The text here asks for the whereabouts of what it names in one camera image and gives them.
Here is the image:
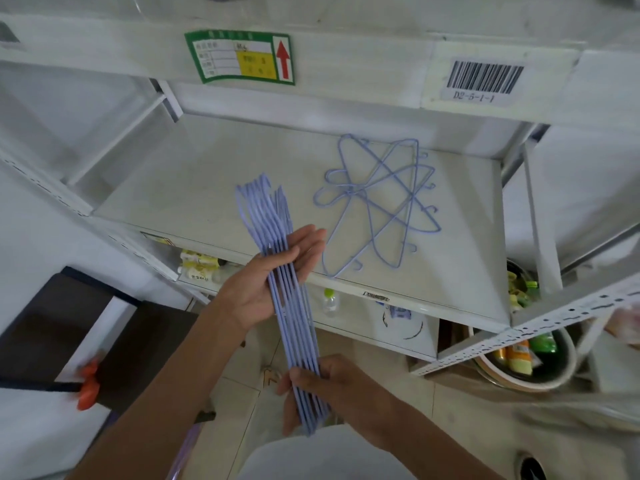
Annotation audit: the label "green snack packet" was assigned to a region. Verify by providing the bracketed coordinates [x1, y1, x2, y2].
[529, 333, 559, 356]

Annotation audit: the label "yellow and white packets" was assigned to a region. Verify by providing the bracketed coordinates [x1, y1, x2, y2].
[178, 249, 227, 284]

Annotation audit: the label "white barcode label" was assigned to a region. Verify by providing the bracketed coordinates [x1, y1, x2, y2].
[441, 58, 526, 106]

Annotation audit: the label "person's left hand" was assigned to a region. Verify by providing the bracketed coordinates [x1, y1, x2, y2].
[215, 224, 329, 336]

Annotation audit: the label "round bowl with dark inside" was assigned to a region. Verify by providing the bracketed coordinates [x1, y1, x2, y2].
[469, 322, 579, 394]

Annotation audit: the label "black round object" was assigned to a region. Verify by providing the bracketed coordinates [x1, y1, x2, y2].
[516, 451, 550, 480]

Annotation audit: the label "orange clamp with black bar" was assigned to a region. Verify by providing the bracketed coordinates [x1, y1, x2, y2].
[0, 359, 106, 412]

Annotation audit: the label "loose pile of tangled hangers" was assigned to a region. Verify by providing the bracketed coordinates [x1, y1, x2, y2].
[313, 134, 443, 279]

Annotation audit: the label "person's right forearm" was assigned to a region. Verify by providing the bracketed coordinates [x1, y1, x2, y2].
[379, 395, 507, 480]

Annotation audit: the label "dark brown stool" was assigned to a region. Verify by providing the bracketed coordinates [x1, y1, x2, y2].
[0, 266, 202, 413]

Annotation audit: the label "white garment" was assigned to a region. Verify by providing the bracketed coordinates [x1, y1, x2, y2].
[236, 424, 417, 480]

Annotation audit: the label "orange and yellow snack packet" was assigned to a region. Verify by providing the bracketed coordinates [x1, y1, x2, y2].
[504, 341, 535, 376]

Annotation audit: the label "white metal shelf rack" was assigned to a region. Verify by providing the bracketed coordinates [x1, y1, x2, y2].
[0, 0, 640, 378]

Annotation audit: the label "person's left forearm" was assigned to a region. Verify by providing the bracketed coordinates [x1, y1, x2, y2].
[66, 295, 251, 480]

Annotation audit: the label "bundle of blue wire hangers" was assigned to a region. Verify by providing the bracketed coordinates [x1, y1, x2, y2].
[234, 173, 332, 437]

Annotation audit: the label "green and yellow label sticker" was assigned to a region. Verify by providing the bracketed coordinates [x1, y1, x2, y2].
[184, 29, 296, 86]

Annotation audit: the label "person's right hand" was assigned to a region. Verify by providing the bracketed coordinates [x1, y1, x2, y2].
[276, 354, 402, 451]

